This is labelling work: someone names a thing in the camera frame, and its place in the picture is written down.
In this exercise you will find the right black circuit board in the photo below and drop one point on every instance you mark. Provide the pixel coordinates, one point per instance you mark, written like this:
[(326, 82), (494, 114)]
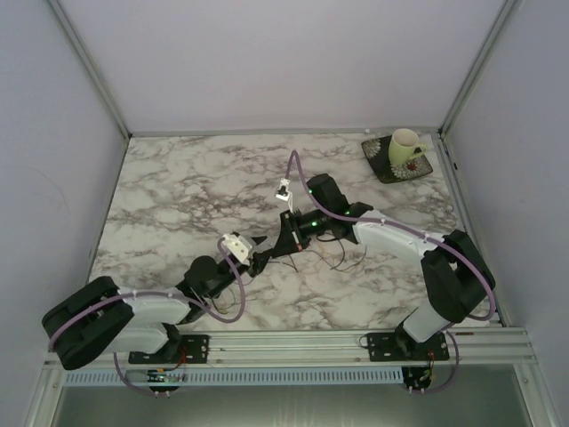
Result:
[(417, 380)]

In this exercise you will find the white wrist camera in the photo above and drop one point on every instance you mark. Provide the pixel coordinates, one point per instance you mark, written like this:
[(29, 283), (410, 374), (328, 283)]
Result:
[(239, 246), (284, 193)]

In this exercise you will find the left green circuit board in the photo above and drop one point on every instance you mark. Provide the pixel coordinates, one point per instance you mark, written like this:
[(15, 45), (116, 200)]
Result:
[(166, 377)]

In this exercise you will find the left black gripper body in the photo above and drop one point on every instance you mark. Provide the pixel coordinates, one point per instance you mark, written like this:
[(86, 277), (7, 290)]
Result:
[(228, 273)]

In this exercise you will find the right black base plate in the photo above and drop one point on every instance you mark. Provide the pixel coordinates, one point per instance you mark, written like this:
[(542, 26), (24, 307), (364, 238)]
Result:
[(384, 347)]

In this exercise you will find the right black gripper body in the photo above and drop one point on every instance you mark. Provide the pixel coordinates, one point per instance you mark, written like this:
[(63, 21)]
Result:
[(309, 223)]

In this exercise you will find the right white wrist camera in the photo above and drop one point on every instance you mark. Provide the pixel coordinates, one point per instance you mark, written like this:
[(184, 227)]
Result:
[(284, 193)]

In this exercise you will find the light green mug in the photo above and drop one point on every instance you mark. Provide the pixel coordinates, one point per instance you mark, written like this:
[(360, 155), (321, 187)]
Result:
[(404, 146)]

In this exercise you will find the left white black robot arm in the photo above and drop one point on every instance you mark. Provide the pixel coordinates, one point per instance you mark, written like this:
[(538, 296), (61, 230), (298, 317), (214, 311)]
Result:
[(102, 317)]

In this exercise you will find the blue slotted cable duct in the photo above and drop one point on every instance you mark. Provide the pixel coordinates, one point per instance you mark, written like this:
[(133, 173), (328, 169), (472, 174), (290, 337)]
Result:
[(209, 377)]

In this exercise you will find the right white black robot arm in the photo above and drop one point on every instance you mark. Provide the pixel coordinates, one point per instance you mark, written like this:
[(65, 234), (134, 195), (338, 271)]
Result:
[(455, 274)]

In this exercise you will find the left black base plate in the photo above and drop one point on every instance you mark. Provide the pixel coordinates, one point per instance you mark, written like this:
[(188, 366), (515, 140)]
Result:
[(185, 349)]

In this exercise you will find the aluminium frame post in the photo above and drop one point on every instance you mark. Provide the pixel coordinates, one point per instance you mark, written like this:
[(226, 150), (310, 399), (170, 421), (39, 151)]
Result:
[(497, 30), (90, 66)]

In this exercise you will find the right aluminium frame post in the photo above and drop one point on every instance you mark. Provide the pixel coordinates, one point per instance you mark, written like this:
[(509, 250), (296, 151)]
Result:
[(497, 30)]

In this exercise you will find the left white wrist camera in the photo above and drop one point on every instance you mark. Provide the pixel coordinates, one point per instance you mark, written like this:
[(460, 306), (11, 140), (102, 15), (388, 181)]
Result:
[(239, 246)]

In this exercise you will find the left aluminium frame post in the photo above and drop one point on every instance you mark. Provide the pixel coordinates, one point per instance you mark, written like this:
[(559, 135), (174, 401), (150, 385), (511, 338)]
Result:
[(90, 66)]

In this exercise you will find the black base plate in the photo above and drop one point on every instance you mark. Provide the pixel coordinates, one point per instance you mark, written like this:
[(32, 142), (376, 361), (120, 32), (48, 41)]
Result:
[(185, 349), (384, 347)]

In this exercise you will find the aluminium front rail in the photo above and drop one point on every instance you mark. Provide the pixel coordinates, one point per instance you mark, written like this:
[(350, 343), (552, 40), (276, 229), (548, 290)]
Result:
[(346, 348)]

